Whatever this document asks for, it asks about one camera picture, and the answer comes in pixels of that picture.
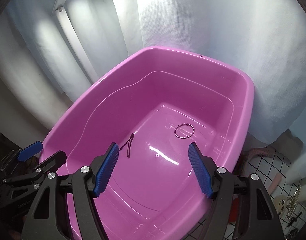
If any thin black hairpin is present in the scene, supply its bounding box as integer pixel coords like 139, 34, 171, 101
119, 133, 134, 158

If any large silver bangle ring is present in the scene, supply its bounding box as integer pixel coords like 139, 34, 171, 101
174, 123, 195, 139

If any pink fuzzy strawberry headband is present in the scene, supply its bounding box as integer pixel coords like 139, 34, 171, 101
228, 147, 285, 223

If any pink plastic tub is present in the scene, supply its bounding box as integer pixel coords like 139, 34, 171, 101
40, 46, 254, 239

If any beige plush face hair clip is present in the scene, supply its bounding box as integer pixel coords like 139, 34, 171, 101
273, 195, 287, 217

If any pearl claw hair clip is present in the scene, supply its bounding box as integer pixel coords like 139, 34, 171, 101
286, 184, 301, 220

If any white desk lamp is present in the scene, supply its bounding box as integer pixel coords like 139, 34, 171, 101
51, 0, 99, 83

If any black grid white tablecloth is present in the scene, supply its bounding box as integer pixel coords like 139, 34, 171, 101
185, 143, 306, 239

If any black ribbon bow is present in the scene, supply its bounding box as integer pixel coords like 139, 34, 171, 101
287, 212, 302, 228

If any white curtain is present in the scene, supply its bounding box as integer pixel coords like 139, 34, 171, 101
0, 0, 306, 183

